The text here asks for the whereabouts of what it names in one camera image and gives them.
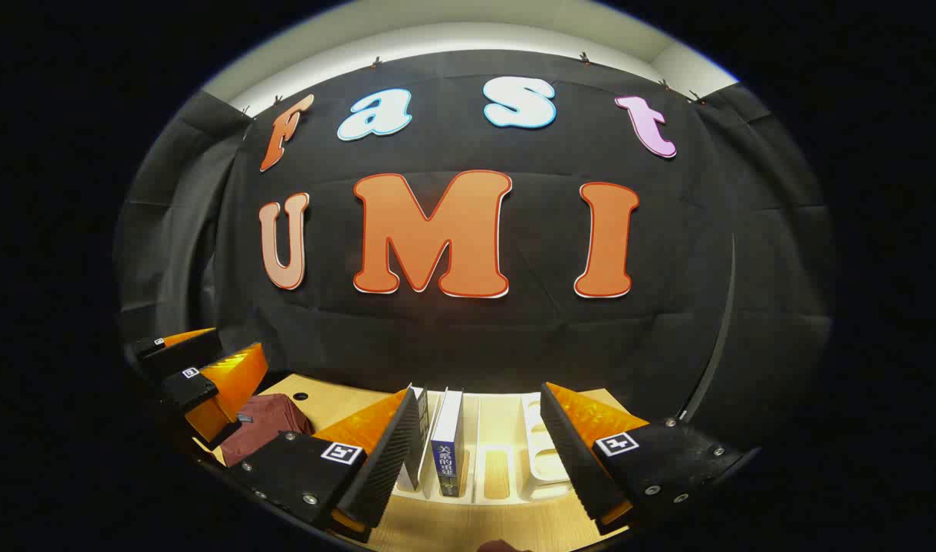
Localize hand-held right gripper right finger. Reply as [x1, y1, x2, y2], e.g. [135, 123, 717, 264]
[539, 381, 756, 537]

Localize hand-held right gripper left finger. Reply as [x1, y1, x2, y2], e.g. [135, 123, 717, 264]
[230, 386, 425, 544]

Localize white spine book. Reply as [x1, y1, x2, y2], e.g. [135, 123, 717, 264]
[397, 385, 432, 493]

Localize blue spine book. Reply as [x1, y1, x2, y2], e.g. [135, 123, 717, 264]
[430, 388, 465, 498]

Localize white bookshelf rack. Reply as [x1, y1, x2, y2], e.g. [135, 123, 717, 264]
[395, 389, 577, 506]

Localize maroon schoolbag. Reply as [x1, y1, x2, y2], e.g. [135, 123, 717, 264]
[221, 393, 315, 467]

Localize black backdrop cloth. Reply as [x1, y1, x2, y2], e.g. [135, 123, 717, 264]
[115, 50, 833, 434]

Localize black curved strip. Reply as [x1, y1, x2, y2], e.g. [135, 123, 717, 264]
[678, 232, 738, 424]

